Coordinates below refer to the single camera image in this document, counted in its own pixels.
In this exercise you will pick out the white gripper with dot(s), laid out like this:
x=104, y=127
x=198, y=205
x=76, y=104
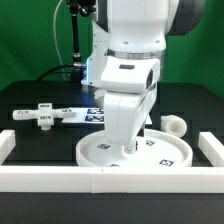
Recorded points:
x=125, y=114

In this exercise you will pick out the white marker sheet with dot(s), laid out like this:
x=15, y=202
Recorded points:
x=86, y=115

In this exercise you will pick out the white cross table base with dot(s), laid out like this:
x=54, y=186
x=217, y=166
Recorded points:
x=45, y=115

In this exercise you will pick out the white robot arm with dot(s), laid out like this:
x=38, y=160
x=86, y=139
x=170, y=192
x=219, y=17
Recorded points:
x=127, y=63

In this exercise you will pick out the white right fence bar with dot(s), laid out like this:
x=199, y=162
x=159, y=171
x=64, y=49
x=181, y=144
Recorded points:
x=212, y=148

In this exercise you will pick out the black camera stand pole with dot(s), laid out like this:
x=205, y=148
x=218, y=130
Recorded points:
x=83, y=8

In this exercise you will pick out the white left fence bar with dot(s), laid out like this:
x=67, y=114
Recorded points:
x=7, y=144

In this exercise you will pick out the white round table top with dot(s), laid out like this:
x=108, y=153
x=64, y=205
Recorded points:
x=155, y=149

